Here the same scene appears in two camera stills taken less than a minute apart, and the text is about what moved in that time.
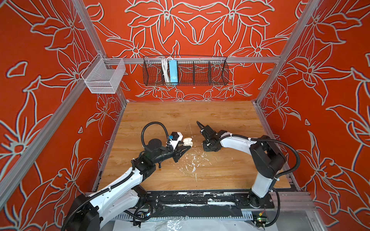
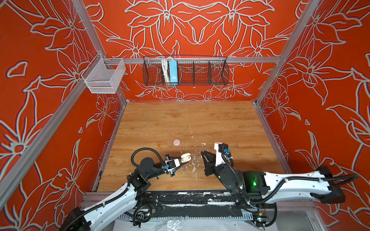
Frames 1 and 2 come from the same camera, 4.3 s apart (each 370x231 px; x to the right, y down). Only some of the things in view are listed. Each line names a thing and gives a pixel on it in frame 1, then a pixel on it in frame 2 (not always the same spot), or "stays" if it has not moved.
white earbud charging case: [188, 141] → [185, 157]
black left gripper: [178, 153] → [181, 165]
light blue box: [173, 72] stays
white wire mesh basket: [103, 76] stays
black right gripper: [206, 147] → [211, 158]
